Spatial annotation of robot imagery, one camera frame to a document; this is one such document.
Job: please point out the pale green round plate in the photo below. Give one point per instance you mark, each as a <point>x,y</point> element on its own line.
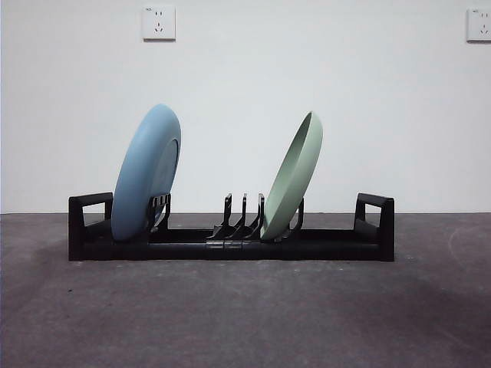
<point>291,180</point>

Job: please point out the blue round plate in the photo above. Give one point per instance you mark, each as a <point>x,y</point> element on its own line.
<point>145,172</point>

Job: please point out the black plastic plate rack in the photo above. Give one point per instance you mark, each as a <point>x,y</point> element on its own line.
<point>326,249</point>

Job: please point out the white wall power socket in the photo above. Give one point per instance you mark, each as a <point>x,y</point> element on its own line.
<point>159,23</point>
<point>479,25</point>

